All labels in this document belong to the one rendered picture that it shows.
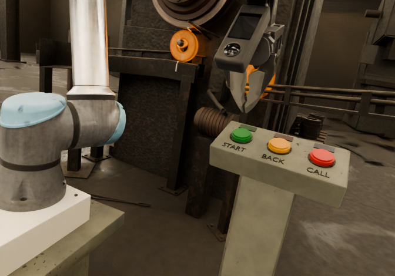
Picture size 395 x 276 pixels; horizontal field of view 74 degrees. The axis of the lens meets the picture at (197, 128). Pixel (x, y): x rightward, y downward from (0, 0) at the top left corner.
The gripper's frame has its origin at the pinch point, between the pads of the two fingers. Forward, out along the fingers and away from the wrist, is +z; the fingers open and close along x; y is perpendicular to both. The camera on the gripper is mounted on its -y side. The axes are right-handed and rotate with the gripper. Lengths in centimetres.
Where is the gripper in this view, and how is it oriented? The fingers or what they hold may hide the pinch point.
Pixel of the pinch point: (244, 107)
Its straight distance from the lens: 50.2
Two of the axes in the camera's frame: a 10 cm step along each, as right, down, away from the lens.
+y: 4.9, -4.7, 7.4
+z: 0.1, 8.5, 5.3
